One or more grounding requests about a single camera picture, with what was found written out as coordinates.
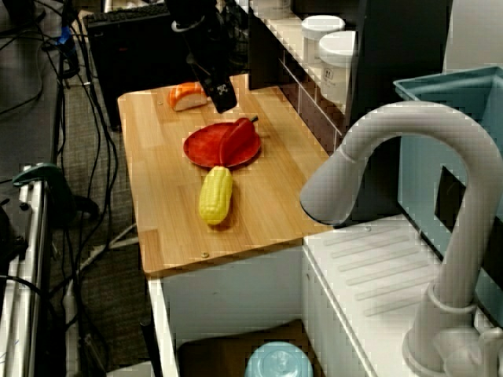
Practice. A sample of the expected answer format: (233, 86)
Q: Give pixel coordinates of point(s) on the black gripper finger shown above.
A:
(222, 94)

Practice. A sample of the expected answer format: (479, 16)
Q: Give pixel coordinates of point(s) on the black box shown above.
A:
(129, 59)

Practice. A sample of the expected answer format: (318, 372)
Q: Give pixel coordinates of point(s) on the green clamp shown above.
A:
(39, 173)

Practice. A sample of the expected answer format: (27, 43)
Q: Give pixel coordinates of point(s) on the salmon sushi toy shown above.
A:
(184, 98)

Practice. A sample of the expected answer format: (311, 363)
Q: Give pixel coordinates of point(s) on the yellow corn cob toy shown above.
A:
(215, 196)

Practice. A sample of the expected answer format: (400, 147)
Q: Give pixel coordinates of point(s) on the red plate with white underside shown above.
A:
(202, 147)

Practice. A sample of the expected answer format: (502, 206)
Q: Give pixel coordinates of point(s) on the red pepper toy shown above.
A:
(236, 137)

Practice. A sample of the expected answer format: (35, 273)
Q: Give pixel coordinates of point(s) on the teal plastic bin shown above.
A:
(416, 169)

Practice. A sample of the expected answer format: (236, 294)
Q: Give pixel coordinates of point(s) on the white sink unit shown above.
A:
(373, 251)

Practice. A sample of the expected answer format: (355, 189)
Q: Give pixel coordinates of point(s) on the black upright panel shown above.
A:
(263, 59)

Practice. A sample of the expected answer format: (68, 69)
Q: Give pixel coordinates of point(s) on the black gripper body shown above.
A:
(208, 51)

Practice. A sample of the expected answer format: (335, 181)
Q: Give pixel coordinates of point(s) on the grey toy faucet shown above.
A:
(460, 255)

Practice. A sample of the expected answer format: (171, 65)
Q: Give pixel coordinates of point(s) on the light blue bowl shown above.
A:
(279, 361)

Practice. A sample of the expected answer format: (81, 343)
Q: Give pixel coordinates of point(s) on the aluminium frame rail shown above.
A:
(33, 255)

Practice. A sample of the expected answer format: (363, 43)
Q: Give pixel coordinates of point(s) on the dark tiled backsplash shelf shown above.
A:
(310, 114)

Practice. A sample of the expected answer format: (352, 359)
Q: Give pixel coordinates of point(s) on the dark grey upright panel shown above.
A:
(393, 51)

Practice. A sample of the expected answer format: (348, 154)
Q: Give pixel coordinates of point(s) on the white lidded jar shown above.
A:
(338, 51)
(322, 27)

